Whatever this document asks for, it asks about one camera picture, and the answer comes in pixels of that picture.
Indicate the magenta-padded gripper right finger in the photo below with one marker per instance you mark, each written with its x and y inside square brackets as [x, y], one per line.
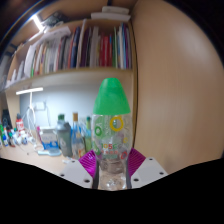
[145, 170]

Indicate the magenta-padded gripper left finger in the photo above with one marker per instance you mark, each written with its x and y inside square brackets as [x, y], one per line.
[81, 168]

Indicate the clear bottle with green cap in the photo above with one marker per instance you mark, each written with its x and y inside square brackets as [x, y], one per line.
[111, 100]

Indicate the blue bottle with yellow cap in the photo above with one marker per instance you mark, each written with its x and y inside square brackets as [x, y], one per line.
[77, 141]

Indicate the green glass bottle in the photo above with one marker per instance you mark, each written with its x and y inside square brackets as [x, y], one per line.
[88, 135]

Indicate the grey shaker bottle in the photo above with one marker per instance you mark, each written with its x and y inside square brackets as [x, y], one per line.
[64, 138]

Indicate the light blue hairbrush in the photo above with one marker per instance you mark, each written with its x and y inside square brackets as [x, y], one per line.
[50, 152]

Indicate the white and blue box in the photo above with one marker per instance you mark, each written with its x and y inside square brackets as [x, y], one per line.
[50, 140]

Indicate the red and white canister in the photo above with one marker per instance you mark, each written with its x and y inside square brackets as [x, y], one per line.
[19, 125]

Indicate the wooden shelf unit with books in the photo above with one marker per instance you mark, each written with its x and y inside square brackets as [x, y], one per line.
[66, 77]

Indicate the white desk lamp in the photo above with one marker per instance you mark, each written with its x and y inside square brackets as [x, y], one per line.
[30, 90]

